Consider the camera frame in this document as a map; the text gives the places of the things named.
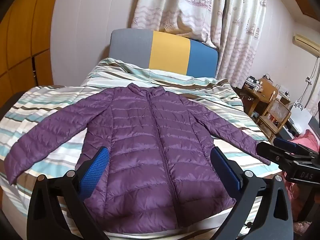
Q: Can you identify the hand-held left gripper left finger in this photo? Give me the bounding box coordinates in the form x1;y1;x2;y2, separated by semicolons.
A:
26;146;110;240

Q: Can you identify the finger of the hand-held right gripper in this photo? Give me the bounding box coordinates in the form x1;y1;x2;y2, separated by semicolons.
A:
255;141;295;167
273;137;320;157

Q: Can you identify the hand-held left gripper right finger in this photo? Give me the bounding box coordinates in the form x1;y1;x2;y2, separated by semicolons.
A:
210;147;294;240

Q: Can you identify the purple puffer jacket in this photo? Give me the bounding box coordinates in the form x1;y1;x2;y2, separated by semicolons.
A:
4;84;272;224

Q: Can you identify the pink cloth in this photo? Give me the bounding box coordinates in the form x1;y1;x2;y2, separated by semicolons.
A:
285;129;320;214

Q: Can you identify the white paper bag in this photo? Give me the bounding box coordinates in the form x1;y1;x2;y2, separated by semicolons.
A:
287;102;313;131

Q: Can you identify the wooden chair with mesh back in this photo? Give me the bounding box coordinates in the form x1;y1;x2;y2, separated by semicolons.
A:
257;97;292;135

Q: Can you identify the wooden side table with clutter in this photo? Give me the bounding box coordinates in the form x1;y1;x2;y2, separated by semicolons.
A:
241;77;279;117

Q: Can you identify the striped bed blanket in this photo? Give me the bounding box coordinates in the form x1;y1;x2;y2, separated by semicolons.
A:
0;57;275;240

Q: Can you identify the grey yellow blue headboard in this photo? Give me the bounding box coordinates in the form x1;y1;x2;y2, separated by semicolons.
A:
108;28;220;79

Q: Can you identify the wooden wardrobe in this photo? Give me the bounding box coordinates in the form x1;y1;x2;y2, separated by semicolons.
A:
0;0;63;98

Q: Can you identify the white ship print curtain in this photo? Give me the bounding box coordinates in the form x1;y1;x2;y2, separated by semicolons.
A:
130;0;268;88

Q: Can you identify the black wall cable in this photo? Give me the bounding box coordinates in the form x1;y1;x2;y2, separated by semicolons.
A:
299;56;319;112

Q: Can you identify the wall air conditioner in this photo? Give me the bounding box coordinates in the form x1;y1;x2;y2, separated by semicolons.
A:
293;32;320;56

